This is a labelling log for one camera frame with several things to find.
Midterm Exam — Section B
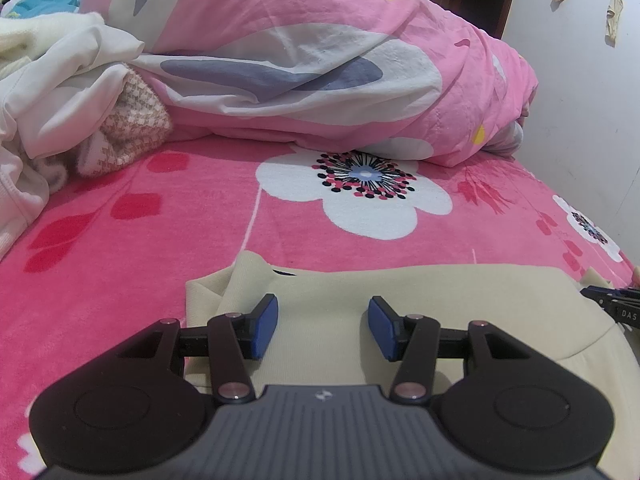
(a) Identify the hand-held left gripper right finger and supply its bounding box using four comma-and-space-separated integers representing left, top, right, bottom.
367, 296, 531, 403

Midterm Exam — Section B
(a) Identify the pink floral bed blanket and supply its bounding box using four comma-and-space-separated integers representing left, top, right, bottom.
0, 135, 640, 476

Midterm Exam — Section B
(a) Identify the pink floral quilt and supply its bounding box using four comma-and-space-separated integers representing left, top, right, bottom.
82, 0, 538, 168

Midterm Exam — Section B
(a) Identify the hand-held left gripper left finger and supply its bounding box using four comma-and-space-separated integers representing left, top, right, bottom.
117, 294, 279, 403

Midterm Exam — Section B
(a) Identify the beige zip jacket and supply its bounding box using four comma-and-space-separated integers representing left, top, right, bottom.
185, 250, 640, 411

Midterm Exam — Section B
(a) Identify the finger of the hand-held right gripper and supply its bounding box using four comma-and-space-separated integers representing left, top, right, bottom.
597, 297, 640, 332
580, 285, 640, 307

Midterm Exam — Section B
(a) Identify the white garment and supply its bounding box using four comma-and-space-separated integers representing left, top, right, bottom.
0, 22, 146, 256

